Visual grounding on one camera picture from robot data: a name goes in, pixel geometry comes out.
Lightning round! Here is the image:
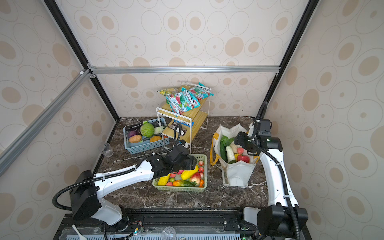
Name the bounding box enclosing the red pepper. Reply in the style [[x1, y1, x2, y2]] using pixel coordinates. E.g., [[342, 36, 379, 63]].
[[237, 155, 250, 164]]

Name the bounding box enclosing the green plastic fruit basket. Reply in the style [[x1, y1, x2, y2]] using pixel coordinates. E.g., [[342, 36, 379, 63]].
[[152, 154, 208, 192]]

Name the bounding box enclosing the beige round melon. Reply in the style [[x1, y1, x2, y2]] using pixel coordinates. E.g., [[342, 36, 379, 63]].
[[230, 143, 238, 154]]

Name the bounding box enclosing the leafy green vegetable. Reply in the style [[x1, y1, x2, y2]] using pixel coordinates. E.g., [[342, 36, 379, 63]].
[[221, 135, 235, 147]]

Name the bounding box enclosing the white radish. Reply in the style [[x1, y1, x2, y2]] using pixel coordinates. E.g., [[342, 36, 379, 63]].
[[226, 146, 237, 164]]

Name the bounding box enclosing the green cucumber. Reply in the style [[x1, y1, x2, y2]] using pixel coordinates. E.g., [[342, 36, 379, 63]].
[[220, 141, 228, 163]]

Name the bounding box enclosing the white grocery tote bag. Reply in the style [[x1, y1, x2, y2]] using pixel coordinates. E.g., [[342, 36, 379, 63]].
[[210, 124, 260, 187]]

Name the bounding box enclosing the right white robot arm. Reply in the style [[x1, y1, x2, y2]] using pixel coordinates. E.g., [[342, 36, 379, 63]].
[[234, 101, 308, 240]]

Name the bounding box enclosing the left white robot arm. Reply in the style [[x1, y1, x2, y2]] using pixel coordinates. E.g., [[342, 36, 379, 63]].
[[52, 123, 197, 232]]

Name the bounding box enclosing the yellow green snack bag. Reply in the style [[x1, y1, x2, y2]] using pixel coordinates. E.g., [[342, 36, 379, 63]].
[[158, 88, 179, 96]]

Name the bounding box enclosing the teal pink snack bag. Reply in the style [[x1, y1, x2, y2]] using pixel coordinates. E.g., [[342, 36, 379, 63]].
[[189, 85, 213, 101]]

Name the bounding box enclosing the green orange papaya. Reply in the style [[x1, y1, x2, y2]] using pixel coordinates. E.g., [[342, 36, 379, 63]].
[[173, 180, 197, 187]]

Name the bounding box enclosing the small pink peach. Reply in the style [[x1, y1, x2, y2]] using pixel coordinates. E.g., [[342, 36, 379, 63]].
[[237, 148, 244, 155]]

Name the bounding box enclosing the dark snack bar packet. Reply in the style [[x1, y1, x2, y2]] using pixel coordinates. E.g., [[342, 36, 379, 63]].
[[168, 122, 180, 133]]

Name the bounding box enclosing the blue plastic vegetable basket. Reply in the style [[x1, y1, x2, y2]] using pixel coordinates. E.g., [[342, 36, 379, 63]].
[[123, 123, 170, 155]]

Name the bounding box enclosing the green cabbage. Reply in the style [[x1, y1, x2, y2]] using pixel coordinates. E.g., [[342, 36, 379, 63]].
[[140, 122, 155, 138]]

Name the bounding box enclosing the orange brown potato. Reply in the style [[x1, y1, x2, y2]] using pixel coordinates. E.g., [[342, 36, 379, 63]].
[[129, 135, 142, 144]]

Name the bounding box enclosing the purple round vegetable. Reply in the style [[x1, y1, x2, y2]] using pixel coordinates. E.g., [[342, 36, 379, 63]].
[[128, 130, 137, 138]]

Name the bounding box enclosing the clear plastic cup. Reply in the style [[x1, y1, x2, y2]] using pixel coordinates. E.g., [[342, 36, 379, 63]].
[[99, 143, 114, 158]]

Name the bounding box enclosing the white wire wooden shelf rack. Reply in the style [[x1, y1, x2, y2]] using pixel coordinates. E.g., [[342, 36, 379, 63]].
[[156, 95, 212, 153]]

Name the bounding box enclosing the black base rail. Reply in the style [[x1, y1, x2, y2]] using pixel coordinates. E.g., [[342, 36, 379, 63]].
[[53, 208, 313, 240]]

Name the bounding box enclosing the horizontal aluminium frame bar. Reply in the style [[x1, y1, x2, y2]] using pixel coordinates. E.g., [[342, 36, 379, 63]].
[[82, 65, 280, 75]]

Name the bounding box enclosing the diagonal aluminium frame bar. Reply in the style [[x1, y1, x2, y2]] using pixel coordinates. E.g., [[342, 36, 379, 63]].
[[1, 70, 91, 175]]

